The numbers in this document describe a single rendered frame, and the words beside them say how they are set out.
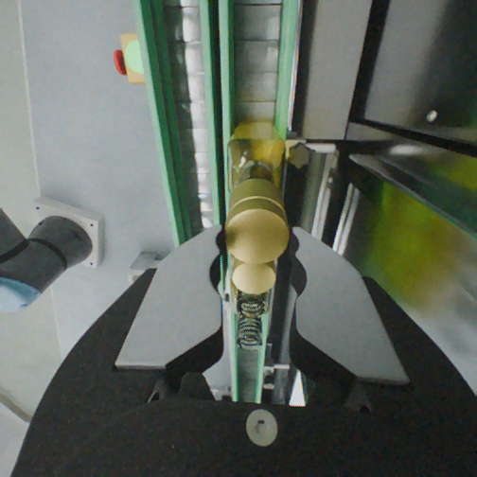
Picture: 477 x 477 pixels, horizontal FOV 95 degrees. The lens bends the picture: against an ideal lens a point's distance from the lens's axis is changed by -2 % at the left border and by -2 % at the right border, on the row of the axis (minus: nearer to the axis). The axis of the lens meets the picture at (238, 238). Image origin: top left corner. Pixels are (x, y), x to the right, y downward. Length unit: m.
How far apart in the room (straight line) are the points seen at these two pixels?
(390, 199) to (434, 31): 0.16
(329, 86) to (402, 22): 0.11
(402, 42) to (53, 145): 0.69
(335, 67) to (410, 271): 0.31
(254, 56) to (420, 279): 0.35
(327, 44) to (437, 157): 0.24
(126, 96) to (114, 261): 0.47
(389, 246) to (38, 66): 0.70
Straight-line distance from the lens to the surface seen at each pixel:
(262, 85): 0.41
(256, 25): 0.42
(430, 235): 0.20
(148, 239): 0.71
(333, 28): 0.43
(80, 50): 0.65
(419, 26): 0.35
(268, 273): 0.17
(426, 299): 0.21
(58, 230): 0.73
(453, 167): 0.24
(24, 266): 0.65
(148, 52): 0.36
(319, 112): 0.43
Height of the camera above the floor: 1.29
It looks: 58 degrees down
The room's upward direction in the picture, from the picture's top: 174 degrees counter-clockwise
